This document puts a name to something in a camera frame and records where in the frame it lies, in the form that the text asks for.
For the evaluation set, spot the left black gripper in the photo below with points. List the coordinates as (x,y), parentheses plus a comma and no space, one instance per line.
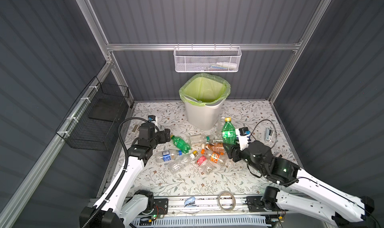
(161,133)

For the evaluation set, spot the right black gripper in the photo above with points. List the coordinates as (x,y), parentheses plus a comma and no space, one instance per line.
(232,149)

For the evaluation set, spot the green bottle yellow cap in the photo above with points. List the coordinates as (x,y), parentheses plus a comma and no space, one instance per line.
(229,132)

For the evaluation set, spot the orange label clear bottle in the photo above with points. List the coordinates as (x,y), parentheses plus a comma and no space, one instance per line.
(214,157)

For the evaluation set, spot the clear bottle blue label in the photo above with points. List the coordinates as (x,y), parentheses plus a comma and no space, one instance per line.
(168,155)

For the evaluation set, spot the clear bottle red label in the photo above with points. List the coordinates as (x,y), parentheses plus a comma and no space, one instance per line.
(205,165)

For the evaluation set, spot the clear unlabelled bottle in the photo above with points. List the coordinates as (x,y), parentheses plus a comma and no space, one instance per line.
(181,162)

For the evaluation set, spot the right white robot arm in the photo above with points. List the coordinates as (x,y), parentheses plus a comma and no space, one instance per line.
(298,191)

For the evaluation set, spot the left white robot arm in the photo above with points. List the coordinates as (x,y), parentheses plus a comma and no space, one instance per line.
(111,210)

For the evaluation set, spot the white plastic trash bin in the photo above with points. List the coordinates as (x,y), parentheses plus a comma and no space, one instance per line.
(202,116)

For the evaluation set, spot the green bin liner bag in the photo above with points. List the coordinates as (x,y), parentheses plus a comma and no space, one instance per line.
(205,89)

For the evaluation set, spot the upright clear bottle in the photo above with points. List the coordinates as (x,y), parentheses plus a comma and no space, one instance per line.
(221,123)

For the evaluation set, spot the clear square bottle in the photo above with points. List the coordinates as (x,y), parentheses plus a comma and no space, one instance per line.
(199,139)

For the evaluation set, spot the roll of clear tape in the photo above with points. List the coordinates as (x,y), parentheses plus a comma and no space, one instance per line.
(226,201)

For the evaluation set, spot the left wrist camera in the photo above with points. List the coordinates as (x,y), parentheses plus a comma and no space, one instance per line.
(153,119)

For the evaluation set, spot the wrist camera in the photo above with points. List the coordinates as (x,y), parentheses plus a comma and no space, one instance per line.
(243,136)
(153,119)

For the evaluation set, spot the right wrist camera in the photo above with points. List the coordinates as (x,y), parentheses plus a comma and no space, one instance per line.
(243,136)

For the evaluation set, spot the black wire wall basket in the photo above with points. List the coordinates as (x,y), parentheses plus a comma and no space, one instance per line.
(93,122)

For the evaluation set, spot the white wire mesh basket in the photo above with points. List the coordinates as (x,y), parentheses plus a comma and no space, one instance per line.
(214,59)

